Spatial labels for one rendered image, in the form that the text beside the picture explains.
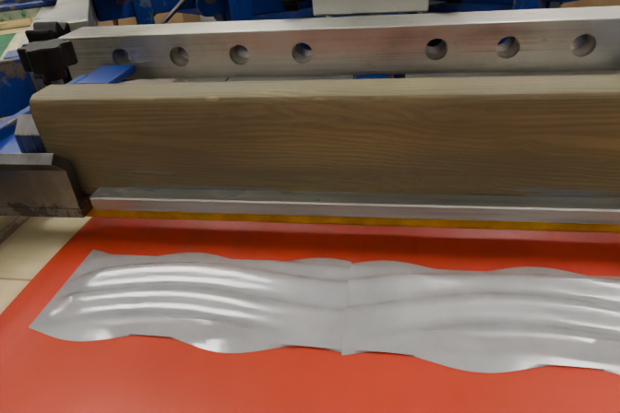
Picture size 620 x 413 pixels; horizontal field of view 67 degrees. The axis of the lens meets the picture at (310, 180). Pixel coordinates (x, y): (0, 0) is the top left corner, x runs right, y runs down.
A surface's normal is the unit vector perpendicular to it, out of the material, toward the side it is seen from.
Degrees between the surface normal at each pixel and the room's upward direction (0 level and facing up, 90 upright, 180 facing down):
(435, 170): 90
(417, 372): 0
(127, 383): 0
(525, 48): 90
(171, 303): 27
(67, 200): 90
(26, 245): 0
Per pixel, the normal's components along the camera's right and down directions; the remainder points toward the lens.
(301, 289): -0.21, -0.44
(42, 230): -0.07, -0.86
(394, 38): -0.14, 0.52
